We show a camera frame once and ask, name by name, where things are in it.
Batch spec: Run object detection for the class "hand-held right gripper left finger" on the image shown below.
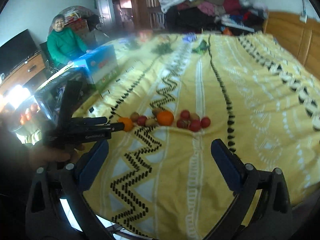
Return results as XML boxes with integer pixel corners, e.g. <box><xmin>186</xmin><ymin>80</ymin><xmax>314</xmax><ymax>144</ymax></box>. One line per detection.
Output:
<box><xmin>25</xmin><ymin>139</ymin><xmax>115</xmax><ymax>240</ymax></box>

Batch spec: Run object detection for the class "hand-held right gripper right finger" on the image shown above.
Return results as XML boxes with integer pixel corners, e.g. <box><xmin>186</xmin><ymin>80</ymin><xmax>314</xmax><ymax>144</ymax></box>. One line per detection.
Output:
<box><xmin>211</xmin><ymin>139</ymin><xmax>294</xmax><ymax>240</ymax></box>

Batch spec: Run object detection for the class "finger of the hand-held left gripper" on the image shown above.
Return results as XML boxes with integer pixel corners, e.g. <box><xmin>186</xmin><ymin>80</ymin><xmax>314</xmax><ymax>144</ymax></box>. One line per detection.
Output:
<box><xmin>72</xmin><ymin>116</ymin><xmax>109</xmax><ymax>128</ymax></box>
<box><xmin>75</xmin><ymin>122</ymin><xmax>125</xmax><ymax>133</ymax></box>

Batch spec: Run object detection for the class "small orange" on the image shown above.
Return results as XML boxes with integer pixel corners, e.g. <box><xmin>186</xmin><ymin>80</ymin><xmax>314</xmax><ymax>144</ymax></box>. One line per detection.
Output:
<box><xmin>117</xmin><ymin>117</ymin><xmax>134</xmax><ymax>132</ymax></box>

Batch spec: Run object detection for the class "metal bowl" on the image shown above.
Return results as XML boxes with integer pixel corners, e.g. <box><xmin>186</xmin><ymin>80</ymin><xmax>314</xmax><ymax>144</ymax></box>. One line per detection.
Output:
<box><xmin>0</xmin><ymin>87</ymin><xmax>44</xmax><ymax>147</ymax></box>

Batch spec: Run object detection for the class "person's left hand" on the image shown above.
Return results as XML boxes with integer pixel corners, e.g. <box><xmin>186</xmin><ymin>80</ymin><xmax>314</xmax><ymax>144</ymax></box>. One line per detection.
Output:
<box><xmin>28</xmin><ymin>144</ymin><xmax>86</xmax><ymax>165</ymax></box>

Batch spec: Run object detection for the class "black printed carton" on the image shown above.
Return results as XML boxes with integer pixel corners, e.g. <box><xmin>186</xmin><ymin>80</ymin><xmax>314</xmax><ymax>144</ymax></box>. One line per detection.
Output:
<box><xmin>34</xmin><ymin>67</ymin><xmax>97</xmax><ymax>120</ymax></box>

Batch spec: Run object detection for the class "heap of oranges and tomatoes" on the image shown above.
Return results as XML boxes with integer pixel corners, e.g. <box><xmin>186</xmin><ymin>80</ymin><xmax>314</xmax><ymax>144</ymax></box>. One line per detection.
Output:
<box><xmin>19</xmin><ymin>102</ymin><xmax>42</xmax><ymax>127</ymax></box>

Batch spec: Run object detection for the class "blue printed carton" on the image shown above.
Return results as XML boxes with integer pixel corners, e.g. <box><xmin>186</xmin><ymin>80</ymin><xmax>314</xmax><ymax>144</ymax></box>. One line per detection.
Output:
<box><xmin>69</xmin><ymin>44</ymin><xmax>118</xmax><ymax>93</ymax></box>

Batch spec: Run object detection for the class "large orange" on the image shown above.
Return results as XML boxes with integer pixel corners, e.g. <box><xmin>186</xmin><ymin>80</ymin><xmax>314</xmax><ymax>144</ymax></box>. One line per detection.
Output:
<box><xmin>157</xmin><ymin>111</ymin><xmax>174</xmax><ymax>126</ymax></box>

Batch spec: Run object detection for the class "wooden television cabinet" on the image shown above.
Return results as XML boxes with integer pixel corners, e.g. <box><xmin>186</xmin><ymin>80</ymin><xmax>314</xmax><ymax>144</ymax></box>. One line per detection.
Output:
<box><xmin>0</xmin><ymin>52</ymin><xmax>48</xmax><ymax>98</ymax></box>

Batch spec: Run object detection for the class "black television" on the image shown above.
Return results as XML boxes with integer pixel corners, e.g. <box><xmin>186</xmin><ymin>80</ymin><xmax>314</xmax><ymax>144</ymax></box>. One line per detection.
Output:
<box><xmin>0</xmin><ymin>29</ymin><xmax>40</xmax><ymax>74</ymax></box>

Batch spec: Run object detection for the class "pile of bags and boxes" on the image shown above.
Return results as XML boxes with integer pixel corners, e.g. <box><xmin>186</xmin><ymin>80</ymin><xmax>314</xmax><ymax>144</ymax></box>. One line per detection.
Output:
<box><xmin>61</xmin><ymin>5</ymin><xmax>102</xmax><ymax>39</ymax></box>

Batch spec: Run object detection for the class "leafy green vegetable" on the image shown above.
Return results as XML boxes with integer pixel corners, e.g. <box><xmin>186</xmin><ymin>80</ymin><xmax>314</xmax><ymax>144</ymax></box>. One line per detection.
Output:
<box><xmin>191</xmin><ymin>40</ymin><xmax>210</xmax><ymax>54</ymax></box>
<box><xmin>125</xmin><ymin>39</ymin><xmax>140</xmax><ymax>52</ymax></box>
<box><xmin>151</xmin><ymin>41</ymin><xmax>175</xmax><ymax>55</ymax></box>

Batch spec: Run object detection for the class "yellow patterned blanket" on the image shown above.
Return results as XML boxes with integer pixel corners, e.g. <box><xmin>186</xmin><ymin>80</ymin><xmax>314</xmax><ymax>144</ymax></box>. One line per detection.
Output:
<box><xmin>82</xmin><ymin>31</ymin><xmax>320</xmax><ymax>240</ymax></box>

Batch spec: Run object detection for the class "wooden chair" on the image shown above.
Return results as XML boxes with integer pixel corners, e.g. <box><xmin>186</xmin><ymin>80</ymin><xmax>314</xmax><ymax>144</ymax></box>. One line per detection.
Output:
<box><xmin>147</xmin><ymin>9</ymin><xmax>167</xmax><ymax>29</ymax></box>

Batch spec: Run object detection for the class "wooden wardrobe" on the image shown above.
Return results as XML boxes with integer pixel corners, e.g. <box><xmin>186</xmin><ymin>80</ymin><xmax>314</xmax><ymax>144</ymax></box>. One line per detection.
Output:
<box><xmin>129</xmin><ymin>0</ymin><xmax>175</xmax><ymax>29</ymax></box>

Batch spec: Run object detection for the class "wooden headboard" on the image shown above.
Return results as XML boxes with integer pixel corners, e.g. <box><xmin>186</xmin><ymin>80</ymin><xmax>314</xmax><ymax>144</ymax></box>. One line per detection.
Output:
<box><xmin>262</xmin><ymin>11</ymin><xmax>320</xmax><ymax>73</ymax></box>

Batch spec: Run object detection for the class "pile of clothes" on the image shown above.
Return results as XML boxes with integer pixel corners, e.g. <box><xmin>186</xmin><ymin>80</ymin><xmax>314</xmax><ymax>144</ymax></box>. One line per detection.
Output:
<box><xmin>160</xmin><ymin>0</ymin><xmax>269</xmax><ymax>33</ymax></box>

